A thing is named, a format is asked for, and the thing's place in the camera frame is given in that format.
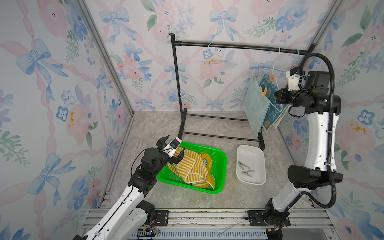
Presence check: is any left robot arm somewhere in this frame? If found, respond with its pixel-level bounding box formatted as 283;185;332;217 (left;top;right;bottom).
74;136;185;240

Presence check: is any light green towel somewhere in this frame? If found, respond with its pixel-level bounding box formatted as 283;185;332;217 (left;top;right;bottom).
243;80;270;135

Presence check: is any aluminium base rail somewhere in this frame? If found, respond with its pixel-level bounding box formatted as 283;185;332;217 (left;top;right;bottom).
74;209;341;240

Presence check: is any black clothes rack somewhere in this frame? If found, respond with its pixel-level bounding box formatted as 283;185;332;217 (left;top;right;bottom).
168;32;319;151

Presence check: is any orange clothespin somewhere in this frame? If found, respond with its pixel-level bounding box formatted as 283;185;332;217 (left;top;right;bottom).
269;74;275;83
260;86;268;98

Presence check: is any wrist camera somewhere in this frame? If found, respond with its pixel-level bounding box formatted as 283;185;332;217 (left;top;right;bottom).
163;137;182;158
285;68;306;91

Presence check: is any white wire hanger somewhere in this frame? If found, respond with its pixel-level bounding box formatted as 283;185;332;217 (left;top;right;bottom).
179;41;232;98

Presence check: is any yellow striped towel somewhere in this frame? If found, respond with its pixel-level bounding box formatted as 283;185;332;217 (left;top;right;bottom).
168;149;216;190

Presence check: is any green plastic basket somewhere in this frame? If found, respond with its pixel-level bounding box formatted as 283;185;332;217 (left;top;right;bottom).
157;142;227;195

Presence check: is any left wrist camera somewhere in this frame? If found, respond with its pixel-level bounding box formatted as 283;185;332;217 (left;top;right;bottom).
163;137;182;158

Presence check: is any teal patterned towel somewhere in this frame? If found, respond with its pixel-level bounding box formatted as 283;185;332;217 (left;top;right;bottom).
260;74;288;132

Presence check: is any white plastic bin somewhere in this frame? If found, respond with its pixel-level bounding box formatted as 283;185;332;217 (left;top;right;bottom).
236;145;267;186

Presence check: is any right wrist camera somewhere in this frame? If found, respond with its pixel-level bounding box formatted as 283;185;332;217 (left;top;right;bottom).
285;68;306;91

